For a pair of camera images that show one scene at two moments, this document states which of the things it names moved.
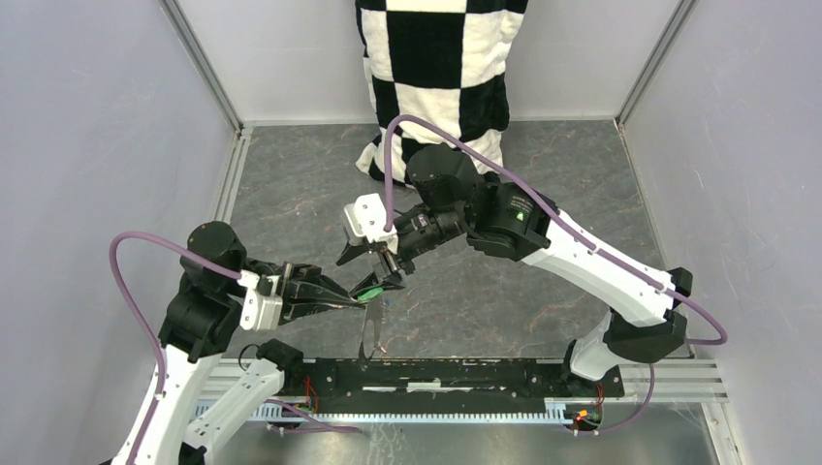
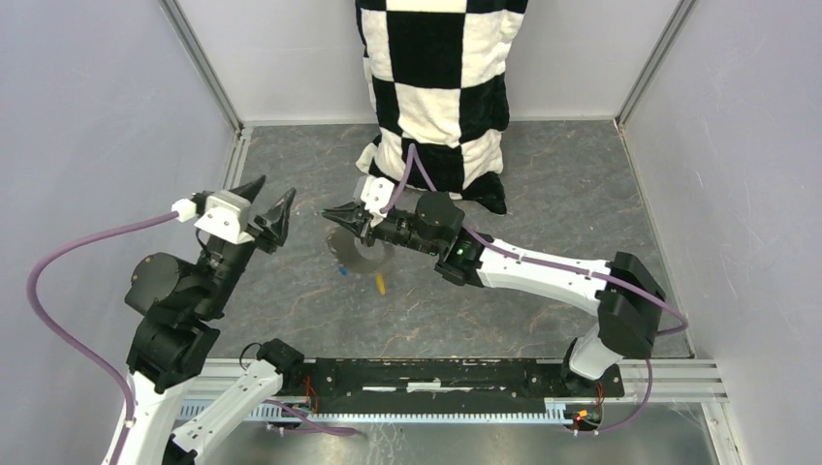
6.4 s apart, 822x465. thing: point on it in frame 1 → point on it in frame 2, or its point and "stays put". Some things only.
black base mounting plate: [438, 386] stays put
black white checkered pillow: [443, 61] stays put
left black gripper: [304, 289] → [277, 218]
